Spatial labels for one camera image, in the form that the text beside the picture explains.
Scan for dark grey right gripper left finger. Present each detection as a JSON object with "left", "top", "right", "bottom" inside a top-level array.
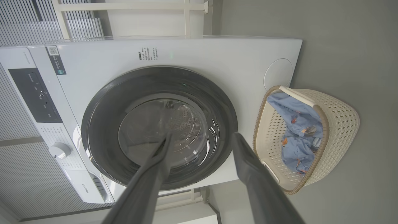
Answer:
[{"left": 101, "top": 132, "right": 173, "bottom": 224}]

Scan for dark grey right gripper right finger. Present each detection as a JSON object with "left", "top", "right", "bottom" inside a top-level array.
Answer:
[{"left": 231, "top": 132, "right": 307, "bottom": 224}]

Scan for blue tiger print garment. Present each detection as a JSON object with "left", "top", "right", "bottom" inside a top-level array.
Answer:
[{"left": 281, "top": 129, "right": 322, "bottom": 175}]

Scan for black round glass washer door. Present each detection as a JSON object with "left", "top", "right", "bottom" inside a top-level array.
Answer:
[{"left": 81, "top": 66, "right": 238, "bottom": 191}]

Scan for blue garment with cream lining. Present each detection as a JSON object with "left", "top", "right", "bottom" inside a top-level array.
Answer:
[{"left": 267, "top": 92, "right": 324, "bottom": 139}]

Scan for white plastic control knob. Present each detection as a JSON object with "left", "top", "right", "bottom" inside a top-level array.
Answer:
[{"left": 49, "top": 142, "right": 72, "bottom": 160}]

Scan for white front-load washing machine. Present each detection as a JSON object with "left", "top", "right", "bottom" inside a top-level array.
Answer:
[{"left": 0, "top": 35, "right": 303, "bottom": 204}]

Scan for cream perforated laundry basket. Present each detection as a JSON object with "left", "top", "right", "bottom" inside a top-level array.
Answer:
[{"left": 253, "top": 86, "right": 360, "bottom": 195}]

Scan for black QR code sticker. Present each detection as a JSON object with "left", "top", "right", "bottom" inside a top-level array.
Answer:
[{"left": 46, "top": 45, "right": 67, "bottom": 75}]

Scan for white metal frame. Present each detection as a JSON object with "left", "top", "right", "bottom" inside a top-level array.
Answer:
[
  {"left": 51, "top": 0, "right": 209, "bottom": 40},
  {"left": 155, "top": 188, "right": 219, "bottom": 224}
]

